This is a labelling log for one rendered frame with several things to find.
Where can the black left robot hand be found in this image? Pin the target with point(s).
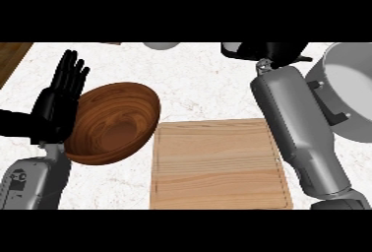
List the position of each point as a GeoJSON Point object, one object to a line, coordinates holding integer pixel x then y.
{"type": "Point", "coordinates": [56, 108]}

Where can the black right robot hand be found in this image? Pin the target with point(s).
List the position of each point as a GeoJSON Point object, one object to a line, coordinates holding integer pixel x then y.
{"type": "Point", "coordinates": [270, 50]}

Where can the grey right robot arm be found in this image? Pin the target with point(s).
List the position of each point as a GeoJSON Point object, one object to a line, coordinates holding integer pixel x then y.
{"type": "Point", "coordinates": [296, 131]}

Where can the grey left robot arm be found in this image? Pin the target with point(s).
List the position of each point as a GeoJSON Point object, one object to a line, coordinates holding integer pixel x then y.
{"type": "Point", "coordinates": [28, 180]}

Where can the brown wooden board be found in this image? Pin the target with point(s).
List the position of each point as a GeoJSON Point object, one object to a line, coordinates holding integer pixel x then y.
{"type": "Point", "coordinates": [11, 59]}

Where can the grey metal pot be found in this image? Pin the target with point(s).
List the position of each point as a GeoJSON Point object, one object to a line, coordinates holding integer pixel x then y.
{"type": "Point", "coordinates": [352, 85]}

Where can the pale wooden cutting board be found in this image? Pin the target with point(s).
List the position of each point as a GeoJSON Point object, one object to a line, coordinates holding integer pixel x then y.
{"type": "Point", "coordinates": [220, 164]}

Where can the brown wooden bowl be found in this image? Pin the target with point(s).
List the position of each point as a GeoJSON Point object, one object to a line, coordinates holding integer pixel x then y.
{"type": "Point", "coordinates": [114, 124]}

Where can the grey round object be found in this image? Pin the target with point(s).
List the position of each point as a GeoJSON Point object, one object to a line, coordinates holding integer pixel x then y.
{"type": "Point", "coordinates": [161, 45]}

